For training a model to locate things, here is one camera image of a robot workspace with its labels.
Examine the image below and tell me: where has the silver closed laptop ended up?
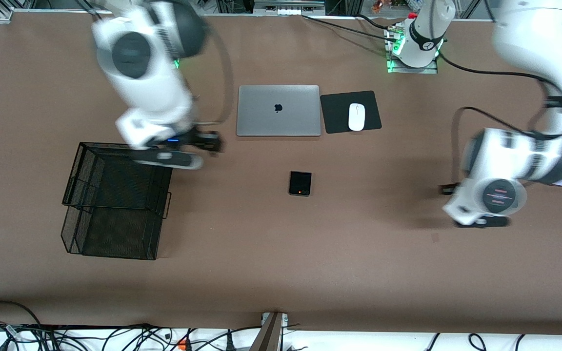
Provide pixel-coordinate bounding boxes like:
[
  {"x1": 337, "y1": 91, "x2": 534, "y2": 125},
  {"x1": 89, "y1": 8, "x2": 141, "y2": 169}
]
[{"x1": 236, "y1": 85, "x2": 321, "y2": 137}]

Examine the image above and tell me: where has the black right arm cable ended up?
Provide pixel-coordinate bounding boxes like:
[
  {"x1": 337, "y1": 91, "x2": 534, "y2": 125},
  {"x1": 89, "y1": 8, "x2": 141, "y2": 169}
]
[{"x1": 183, "y1": 23, "x2": 236, "y2": 125}]

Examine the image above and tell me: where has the black cable across table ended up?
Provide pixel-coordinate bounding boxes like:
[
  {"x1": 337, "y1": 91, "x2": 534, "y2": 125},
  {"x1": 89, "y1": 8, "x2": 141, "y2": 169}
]
[{"x1": 302, "y1": 14, "x2": 400, "y2": 42}]

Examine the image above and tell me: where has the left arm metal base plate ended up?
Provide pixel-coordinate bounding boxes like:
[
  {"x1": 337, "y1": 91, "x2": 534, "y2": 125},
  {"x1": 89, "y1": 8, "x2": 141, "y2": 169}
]
[{"x1": 386, "y1": 53, "x2": 439, "y2": 75}]

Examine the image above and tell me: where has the small black flip phone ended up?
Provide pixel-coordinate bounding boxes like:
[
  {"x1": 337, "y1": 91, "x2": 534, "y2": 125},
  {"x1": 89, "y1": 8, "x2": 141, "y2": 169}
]
[{"x1": 288, "y1": 170, "x2": 313, "y2": 197}]

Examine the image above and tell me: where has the black mouse pad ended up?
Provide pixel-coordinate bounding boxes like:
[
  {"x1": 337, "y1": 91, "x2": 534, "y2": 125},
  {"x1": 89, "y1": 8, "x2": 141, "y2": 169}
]
[{"x1": 320, "y1": 90, "x2": 382, "y2": 134}]

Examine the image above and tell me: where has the black looped floor cable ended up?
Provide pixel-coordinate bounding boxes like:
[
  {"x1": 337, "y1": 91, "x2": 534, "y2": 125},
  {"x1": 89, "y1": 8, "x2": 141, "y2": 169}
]
[{"x1": 0, "y1": 300, "x2": 43, "y2": 328}]

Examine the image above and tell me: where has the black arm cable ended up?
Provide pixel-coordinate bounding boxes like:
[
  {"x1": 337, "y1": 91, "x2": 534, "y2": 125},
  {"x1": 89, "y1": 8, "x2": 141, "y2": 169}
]
[
  {"x1": 183, "y1": 23, "x2": 236, "y2": 125},
  {"x1": 439, "y1": 51, "x2": 562, "y2": 196}
]

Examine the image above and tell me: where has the white computer mouse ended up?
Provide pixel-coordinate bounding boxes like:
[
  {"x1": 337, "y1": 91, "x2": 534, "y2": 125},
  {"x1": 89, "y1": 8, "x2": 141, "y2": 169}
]
[{"x1": 348, "y1": 103, "x2": 365, "y2": 132}]

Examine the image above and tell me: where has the black mesh two-tier tray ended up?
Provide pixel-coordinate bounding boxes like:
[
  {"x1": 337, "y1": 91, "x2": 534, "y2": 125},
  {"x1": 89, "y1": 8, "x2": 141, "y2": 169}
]
[{"x1": 61, "y1": 142, "x2": 174, "y2": 261}]

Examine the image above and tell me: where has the metal table bracket post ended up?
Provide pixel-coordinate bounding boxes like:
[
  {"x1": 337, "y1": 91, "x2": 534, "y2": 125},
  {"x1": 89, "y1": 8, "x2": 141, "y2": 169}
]
[{"x1": 251, "y1": 312, "x2": 289, "y2": 351}]

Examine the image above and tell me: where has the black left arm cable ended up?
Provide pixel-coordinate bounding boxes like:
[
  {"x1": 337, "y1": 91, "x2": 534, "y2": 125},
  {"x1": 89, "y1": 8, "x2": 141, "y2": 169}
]
[{"x1": 439, "y1": 51, "x2": 562, "y2": 196}]

